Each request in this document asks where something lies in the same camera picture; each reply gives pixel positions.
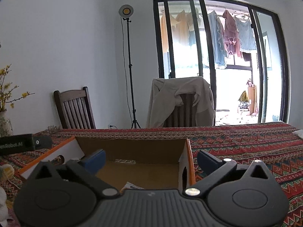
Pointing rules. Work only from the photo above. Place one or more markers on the yellow flower branches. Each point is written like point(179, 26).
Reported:
point(7, 88)

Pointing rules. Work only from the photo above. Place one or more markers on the patterned red tablecloth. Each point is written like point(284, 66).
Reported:
point(264, 190)

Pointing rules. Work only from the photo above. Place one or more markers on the chair with beige jacket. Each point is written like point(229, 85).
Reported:
point(183, 115)

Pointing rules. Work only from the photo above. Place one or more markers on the beige jacket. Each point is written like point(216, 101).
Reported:
point(166, 95)

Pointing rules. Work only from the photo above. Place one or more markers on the snack packet inside box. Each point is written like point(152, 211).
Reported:
point(131, 186)

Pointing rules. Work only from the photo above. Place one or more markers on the black framed glass door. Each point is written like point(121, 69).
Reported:
point(255, 94)

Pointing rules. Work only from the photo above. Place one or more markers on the small patterned tissue pouch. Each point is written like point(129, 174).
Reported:
point(53, 129)

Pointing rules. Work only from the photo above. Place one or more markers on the black light stand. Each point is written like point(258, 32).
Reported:
point(125, 12)

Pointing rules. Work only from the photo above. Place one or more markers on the orange cardboard box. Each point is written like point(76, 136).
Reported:
point(149, 164)

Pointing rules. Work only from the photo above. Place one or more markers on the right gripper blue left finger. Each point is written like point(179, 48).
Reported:
point(84, 172)

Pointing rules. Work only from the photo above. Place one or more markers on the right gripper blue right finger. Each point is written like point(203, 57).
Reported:
point(217, 171)

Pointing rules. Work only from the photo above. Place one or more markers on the dark wooden chair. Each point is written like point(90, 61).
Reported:
point(74, 109)

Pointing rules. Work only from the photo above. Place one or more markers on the floral ceramic vase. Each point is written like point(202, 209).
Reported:
point(5, 125)

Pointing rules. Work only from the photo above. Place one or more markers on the hanging laundry clothes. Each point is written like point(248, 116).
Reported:
point(232, 38)

